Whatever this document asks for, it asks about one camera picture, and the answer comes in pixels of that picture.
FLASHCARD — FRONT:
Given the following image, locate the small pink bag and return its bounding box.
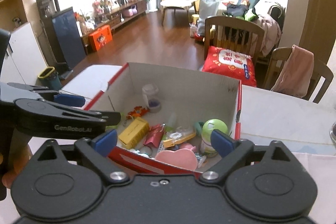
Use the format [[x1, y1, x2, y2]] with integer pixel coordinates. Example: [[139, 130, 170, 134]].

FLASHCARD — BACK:
[[123, 6, 138, 17]]

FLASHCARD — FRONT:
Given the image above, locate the wooden TV cabinet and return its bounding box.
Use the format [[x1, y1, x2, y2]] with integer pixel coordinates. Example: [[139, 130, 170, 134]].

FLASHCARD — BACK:
[[81, 0, 147, 39]]

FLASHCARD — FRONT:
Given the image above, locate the sofa with clothes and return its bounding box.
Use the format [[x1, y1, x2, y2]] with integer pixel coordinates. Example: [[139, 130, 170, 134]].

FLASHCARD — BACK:
[[218, 0, 286, 56]]

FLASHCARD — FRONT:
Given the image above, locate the wooden dining chair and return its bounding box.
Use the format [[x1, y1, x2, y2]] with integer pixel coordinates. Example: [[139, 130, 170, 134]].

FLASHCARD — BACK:
[[204, 15, 265, 63], [262, 47, 334, 104]]

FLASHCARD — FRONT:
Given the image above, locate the green plush toy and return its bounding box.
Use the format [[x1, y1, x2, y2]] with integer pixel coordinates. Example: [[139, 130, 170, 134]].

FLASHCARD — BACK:
[[244, 9, 257, 22]]

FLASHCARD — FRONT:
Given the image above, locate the pink heart-shaped case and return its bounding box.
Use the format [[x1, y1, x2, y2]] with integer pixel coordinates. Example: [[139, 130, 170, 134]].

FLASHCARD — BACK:
[[155, 148, 198, 171]]

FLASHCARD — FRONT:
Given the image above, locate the black flat panel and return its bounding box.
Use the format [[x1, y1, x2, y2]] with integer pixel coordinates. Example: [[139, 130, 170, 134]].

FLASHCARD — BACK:
[[40, 6, 88, 68]]

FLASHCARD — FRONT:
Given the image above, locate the black water dispenser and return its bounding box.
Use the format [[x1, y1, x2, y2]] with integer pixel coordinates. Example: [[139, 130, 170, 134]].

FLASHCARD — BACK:
[[36, 0, 60, 20]]

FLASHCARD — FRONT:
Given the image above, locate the red cardboard box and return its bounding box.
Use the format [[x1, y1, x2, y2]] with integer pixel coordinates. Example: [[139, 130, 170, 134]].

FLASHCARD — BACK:
[[83, 62, 242, 178]]

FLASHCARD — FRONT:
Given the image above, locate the clear correction tape dispenser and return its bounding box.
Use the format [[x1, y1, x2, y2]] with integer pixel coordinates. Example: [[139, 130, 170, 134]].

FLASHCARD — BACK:
[[160, 126, 197, 149]]

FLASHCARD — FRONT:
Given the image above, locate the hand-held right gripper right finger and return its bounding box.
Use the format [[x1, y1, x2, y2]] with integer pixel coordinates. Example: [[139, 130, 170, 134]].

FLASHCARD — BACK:
[[200, 130, 293, 184]]

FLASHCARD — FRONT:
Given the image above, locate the white plastic bag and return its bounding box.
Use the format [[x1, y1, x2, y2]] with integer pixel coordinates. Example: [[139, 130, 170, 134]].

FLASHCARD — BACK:
[[196, 0, 220, 36]]

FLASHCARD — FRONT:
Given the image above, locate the clear bottle with purple beads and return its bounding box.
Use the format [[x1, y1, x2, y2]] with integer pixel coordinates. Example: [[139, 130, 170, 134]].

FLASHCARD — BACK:
[[142, 84, 162, 113]]

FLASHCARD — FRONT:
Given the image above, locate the small yellow box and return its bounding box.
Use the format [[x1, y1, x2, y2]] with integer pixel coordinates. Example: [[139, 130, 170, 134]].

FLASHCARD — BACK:
[[118, 116, 150, 150]]

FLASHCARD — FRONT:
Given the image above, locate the green capped white bottle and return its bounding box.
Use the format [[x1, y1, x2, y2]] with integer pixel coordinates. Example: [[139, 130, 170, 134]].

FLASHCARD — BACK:
[[199, 118, 229, 159]]

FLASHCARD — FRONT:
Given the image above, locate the orange gift box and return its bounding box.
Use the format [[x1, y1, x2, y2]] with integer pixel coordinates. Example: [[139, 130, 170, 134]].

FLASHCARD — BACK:
[[88, 25, 113, 52]]

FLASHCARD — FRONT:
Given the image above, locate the white cabinet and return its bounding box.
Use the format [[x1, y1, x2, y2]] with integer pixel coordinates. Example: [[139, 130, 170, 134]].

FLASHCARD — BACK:
[[0, 22, 49, 89]]

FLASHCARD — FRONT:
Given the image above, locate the small orange toy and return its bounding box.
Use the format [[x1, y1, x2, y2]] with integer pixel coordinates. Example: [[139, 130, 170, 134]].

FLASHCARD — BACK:
[[125, 106, 151, 120]]

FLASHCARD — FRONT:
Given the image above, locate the red packet keychain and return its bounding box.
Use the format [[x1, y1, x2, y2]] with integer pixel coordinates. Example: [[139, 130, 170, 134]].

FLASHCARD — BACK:
[[143, 124, 166, 147]]

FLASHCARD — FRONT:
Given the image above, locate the person's left hand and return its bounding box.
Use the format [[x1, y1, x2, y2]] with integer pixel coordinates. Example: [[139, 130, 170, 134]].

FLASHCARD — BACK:
[[1, 147, 33, 188]]

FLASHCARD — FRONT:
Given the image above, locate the round wooden coffee table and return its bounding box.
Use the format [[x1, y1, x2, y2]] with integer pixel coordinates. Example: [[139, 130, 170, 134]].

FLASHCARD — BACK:
[[160, 0, 199, 27]]

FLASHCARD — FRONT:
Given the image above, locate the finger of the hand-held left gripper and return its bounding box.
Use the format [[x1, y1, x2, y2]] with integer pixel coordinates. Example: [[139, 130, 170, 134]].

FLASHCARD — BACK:
[[8, 83, 86, 107], [66, 109, 122, 128]]

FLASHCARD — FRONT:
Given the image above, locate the green trash bin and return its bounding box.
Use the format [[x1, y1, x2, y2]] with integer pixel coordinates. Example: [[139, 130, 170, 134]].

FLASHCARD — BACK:
[[37, 66, 63, 91]]

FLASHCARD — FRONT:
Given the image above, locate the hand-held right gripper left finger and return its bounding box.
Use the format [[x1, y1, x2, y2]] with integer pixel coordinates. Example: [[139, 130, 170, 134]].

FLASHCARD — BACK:
[[37, 129, 130, 184]]

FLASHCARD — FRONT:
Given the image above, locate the red printed cushion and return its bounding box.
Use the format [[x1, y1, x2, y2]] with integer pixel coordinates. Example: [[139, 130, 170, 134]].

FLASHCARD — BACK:
[[202, 46, 258, 88]]

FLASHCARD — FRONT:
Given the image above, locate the pink towel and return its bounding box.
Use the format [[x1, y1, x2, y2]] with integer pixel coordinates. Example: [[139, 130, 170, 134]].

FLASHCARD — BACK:
[[270, 45, 315, 99]]

